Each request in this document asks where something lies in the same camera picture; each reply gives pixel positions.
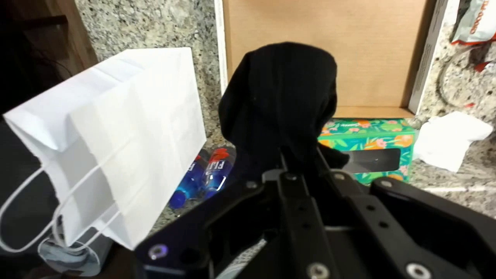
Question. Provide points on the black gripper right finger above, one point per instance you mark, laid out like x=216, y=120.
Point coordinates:
x=440, y=238

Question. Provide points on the red white snack package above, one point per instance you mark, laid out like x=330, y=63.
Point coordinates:
x=478, y=21

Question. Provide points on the black sock grey heel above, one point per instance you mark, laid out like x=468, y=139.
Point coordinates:
x=280, y=99

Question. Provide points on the black perforated table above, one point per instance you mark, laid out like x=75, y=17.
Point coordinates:
x=21, y=207

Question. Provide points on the white paper napkin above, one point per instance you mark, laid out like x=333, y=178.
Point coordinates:
x=450, y=141

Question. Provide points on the flat cardboard box white rim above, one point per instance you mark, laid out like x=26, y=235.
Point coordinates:
x=373, y=52

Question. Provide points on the green floral tissue box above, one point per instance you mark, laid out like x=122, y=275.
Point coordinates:
x=382, y=137

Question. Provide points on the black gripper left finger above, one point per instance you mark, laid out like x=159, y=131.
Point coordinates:
x=295, y=234

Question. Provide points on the white paper bag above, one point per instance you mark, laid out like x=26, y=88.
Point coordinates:
x=130, y=130

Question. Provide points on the thin white straw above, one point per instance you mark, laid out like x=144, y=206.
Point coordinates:
x=460, y=190

